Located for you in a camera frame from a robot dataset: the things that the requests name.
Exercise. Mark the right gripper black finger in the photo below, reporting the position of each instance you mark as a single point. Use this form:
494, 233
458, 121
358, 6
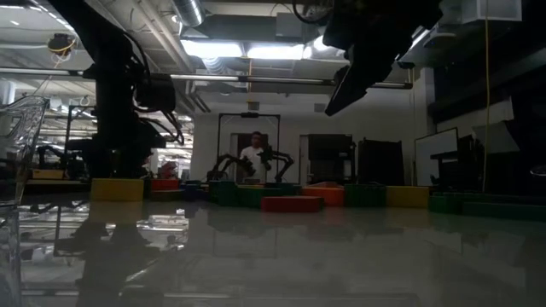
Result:
354, 85

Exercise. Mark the orange-red two-by-four brick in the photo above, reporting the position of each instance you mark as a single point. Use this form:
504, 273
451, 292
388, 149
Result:
165, 184

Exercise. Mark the green two-by-four brick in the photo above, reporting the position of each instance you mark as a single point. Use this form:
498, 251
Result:
364, 195
445, 204
223, 194

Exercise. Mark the orange two-by-four brick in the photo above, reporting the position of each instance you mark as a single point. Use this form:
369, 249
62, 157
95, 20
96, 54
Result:
326, 195

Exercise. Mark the yellow long plain block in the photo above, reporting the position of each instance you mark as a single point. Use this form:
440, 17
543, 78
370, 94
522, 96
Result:
407, 197

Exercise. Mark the green long plain block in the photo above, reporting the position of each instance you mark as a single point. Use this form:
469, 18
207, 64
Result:
503, 211
249, 198

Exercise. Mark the red plain block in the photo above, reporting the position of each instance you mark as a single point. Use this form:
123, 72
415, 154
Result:
292, 204

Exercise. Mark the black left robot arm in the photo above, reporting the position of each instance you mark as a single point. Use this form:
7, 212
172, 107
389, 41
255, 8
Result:
115, 85

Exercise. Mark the black background robot arm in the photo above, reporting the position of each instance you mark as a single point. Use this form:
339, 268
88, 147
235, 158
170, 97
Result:
226, 164
281, 160

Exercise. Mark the yellow thick brick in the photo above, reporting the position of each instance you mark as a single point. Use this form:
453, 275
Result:
117, 189

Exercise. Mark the olive long plain block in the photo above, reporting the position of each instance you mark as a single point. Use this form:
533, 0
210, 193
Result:
166, 195

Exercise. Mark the black cabinet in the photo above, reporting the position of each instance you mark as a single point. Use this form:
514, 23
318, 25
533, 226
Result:
381, 162
330, 158

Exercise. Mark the purple long plain block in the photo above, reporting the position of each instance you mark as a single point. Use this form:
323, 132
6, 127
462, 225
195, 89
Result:
196, 192

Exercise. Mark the ceiling light panel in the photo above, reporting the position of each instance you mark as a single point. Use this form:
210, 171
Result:
277, 52
213, 49

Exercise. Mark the grey ceiling box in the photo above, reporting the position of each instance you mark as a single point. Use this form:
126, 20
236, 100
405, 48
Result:
290, 25

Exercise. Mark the long horizontal ceiling pipe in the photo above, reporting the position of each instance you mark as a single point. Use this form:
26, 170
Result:
205, 77

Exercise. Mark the whiteboard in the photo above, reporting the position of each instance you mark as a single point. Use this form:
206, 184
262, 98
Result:
435, 153

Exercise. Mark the clear plastic bin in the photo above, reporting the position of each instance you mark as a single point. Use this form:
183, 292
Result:
21, 111

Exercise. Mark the white ceiling unit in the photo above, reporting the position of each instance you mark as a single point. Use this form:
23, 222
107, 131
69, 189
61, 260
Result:
490, 10

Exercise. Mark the person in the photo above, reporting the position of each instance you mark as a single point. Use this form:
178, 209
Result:
251, 155

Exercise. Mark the white glossy table sheet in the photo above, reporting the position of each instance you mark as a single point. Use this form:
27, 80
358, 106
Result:
298, 256

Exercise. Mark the black background rig frame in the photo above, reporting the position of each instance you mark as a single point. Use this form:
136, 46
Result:
67, 128
249, 114

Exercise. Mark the silver ceiling duct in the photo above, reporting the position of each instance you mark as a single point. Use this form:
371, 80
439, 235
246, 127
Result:
187, 13

